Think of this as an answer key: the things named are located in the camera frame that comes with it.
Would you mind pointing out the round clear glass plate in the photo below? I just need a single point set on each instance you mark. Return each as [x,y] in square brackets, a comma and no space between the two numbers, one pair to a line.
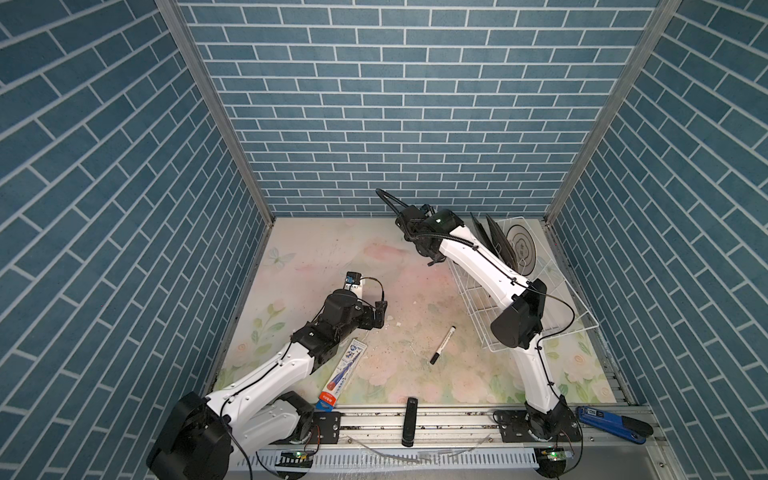
[523,248]

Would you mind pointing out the aluminium rail frame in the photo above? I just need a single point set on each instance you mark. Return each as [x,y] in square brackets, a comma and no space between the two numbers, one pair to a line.
[598,455]

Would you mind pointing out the green circuit board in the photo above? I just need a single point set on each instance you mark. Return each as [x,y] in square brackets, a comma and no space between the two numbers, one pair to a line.
[294,459]
[552,457]

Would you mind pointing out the left green circuit board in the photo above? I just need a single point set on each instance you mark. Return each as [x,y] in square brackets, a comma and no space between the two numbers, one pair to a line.
[294,459]

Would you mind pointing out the square plate dark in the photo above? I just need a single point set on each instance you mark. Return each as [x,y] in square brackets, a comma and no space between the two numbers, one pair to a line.
[501,244]
[482,235]

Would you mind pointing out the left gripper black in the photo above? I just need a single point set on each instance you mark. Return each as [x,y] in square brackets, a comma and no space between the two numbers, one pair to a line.
[368,322]

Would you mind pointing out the right green circuit board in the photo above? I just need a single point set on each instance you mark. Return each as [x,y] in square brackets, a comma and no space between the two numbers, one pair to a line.
[552,457]

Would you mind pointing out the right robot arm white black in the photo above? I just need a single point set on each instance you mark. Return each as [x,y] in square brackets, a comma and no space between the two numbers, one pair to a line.
[441,235]

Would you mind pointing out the black remote control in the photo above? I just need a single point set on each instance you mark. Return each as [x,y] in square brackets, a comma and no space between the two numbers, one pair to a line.
[409,425]

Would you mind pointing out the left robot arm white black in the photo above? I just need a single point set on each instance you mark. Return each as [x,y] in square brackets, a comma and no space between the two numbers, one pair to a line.
[205,435]

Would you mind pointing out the black white marker pen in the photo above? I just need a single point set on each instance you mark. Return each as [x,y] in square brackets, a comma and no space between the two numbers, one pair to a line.
[443,344]

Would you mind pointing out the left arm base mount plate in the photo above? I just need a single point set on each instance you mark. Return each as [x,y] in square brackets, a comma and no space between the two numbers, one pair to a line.
[323,428]

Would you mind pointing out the white slotted cable duct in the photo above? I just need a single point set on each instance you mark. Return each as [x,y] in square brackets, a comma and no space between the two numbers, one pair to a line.
[360,460]

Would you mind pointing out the blue black crimping tool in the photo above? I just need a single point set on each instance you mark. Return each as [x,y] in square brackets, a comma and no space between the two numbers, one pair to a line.
[627,428]

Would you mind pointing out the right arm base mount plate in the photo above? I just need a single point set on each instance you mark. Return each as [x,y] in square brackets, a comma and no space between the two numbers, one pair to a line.
[521,426]

